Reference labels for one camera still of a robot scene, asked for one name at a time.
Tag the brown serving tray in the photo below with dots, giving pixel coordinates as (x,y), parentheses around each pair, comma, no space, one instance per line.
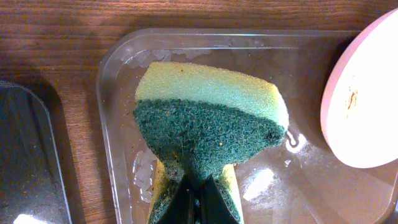
(299,182)

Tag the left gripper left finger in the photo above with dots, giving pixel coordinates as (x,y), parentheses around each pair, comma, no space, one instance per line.
(182,208)

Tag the green yellow sponge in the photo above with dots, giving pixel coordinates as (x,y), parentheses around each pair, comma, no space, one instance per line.
(201,121)

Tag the black tray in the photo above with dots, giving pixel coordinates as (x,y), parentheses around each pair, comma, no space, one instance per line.
(32,189)

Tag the white plate top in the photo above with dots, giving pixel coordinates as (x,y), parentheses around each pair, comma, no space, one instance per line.
(358,113)

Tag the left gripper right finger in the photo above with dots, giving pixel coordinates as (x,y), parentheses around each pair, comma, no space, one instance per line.
(213,208)

